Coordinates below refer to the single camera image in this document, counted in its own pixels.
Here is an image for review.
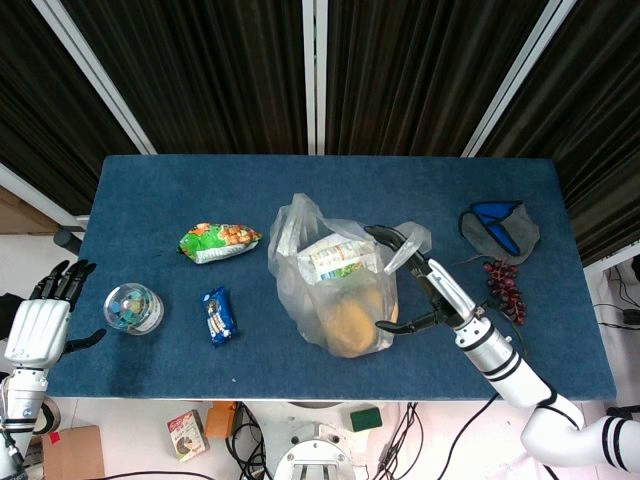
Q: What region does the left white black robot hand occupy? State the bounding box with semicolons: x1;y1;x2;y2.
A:
4;258;108;372

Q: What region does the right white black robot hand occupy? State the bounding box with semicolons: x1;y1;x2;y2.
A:
364;224;489;335

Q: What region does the translucent plastic shopping bag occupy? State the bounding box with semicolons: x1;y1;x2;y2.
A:
268;193;434;359

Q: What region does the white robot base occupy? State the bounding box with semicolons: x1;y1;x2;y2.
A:
272;399;370;480

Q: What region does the green snack packet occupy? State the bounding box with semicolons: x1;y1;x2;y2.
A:
178;221;264;266

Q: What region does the dark red grape bunch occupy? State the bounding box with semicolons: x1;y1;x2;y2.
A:
451;254;528;327

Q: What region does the grey blue cloth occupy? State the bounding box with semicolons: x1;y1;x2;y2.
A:
459;200;542;266

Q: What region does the grey cylinder foot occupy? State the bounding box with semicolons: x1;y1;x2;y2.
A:
53;228;85;250

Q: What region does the clear round plastic container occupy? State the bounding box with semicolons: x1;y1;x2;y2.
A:
102;282;166;334

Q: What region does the orange round bun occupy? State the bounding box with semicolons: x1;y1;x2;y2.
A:
318;286;401;359

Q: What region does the white printed carton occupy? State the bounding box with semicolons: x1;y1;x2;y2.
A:
296;234;379;287

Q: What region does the brown cardboard box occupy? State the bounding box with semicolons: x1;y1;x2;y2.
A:
41;424;107;480

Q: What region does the blue table mat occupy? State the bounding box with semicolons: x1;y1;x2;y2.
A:
48;154;618;402

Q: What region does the green sponge block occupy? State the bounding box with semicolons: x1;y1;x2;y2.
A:
349;406;384;433

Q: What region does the blue cookie pack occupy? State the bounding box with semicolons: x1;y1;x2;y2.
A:
200;285;238;348

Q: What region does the small printed snack box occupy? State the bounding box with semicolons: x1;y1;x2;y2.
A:
166;409;211;464

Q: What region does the orange box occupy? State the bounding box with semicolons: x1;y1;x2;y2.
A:
204;401;237;440

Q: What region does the dark pleated curtain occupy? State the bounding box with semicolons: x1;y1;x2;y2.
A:
324;0;551;158
59;0;309;156
474;0;640;267
0;0;143;215

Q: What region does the black cable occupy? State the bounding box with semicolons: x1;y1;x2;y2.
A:
438;392;502;480

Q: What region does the white frame post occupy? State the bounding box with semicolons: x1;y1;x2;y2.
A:
31;0;158;156
301;0;330;156
459;0;580;159

